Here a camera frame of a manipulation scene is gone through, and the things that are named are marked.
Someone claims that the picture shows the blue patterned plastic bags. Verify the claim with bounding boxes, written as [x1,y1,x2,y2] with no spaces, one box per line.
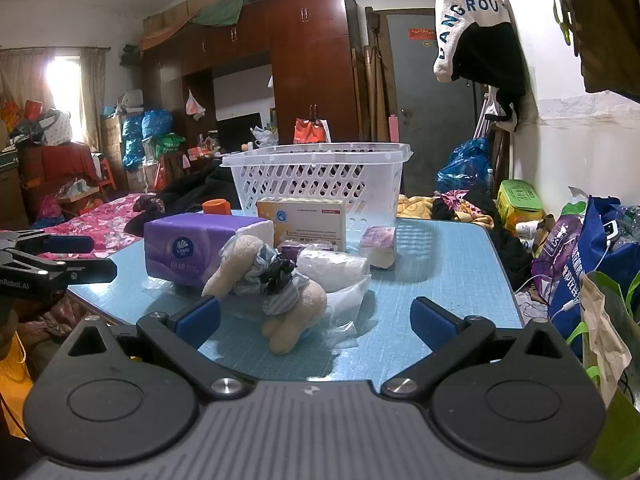
[121,108,174,171]

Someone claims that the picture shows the pink floral blanket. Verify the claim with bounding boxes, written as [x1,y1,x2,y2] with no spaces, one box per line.
[32,192,157,262]

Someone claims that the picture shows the black cloth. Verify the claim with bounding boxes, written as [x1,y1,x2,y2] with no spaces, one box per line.
[124,160,242,237]

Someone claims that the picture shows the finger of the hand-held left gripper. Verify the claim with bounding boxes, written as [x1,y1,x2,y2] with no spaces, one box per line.
[0,230,96,262]
[10,255,118,288]

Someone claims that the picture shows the beige plush dog toy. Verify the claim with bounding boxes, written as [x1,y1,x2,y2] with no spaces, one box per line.
[202,235,329,356]

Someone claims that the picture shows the purple tissue pack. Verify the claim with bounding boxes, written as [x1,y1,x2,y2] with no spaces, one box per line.
[144,212,274,289]

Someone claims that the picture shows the white paper roll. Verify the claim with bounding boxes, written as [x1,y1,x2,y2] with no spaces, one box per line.
[295,247,371,294]

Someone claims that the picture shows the black clothing pile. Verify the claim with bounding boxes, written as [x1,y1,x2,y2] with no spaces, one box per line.
[432,189,535,292]

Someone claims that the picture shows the brown paper bag green handles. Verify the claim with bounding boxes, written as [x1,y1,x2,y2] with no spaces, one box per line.
[567,270,640,477]

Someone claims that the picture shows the clear plastic bag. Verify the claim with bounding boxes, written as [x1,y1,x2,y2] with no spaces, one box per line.
[320,275,374,352]

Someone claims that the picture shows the yellow bag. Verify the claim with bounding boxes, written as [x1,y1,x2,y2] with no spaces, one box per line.
[0,329,34,442]

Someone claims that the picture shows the blue plastic bag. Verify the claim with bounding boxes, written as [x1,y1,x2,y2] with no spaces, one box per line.
[437,137,494,194]

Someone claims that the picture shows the black television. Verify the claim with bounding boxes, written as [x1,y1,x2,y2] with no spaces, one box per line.
[215,112,264,152]

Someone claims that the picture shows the brown hanging bag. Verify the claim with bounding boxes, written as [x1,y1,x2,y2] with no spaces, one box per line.
[570,0,640,102]

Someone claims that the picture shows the green box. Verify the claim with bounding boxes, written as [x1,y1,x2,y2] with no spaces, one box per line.
[497,179,545,234]

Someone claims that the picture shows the white cable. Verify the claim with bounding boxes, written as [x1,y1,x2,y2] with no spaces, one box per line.
[514,237,613,312]

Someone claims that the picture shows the clear plastic storage bin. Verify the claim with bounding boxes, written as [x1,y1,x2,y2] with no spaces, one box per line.
[220,142,413,235]

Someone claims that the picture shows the small purple tissue packet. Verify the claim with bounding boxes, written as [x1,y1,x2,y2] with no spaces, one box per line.
[359,226,399,269]

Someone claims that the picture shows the white hanging plastic bag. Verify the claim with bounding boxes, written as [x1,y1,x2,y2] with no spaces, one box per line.
[185,88,206,121]

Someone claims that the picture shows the white black hanging garment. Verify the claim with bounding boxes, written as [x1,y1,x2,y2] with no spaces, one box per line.
[433,0,527,128]

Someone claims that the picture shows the blue shopping bag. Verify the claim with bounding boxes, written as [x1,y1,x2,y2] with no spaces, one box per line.
[549,195,640,357]

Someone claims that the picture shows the beige curtain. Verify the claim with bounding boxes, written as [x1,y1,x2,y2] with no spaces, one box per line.
[79,47,109,152]

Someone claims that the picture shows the brown wooden wardrobe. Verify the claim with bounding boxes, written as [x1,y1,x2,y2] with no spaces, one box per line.
[140,0,364,147]

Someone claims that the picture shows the yellow patterned blanket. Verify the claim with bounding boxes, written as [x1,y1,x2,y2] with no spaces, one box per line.
[397,194,495,228]

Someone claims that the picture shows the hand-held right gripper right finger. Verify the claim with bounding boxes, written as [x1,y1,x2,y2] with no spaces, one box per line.
[381,296,583,396]

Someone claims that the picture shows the grey door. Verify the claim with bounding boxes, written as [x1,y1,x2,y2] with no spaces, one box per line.
[385,9,494,197]

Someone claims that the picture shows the purple white bag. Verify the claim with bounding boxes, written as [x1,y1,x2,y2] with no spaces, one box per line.
[532,204,587,287]

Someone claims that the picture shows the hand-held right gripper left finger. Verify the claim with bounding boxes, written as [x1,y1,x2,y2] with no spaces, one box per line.
[60,296,256,401]

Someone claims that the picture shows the yellow white medicine box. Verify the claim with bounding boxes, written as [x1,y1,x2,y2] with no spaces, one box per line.
[256,197,347,252]

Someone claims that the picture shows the orange white hanging bag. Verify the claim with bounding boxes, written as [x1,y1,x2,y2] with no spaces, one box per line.
[293,117,331,145]

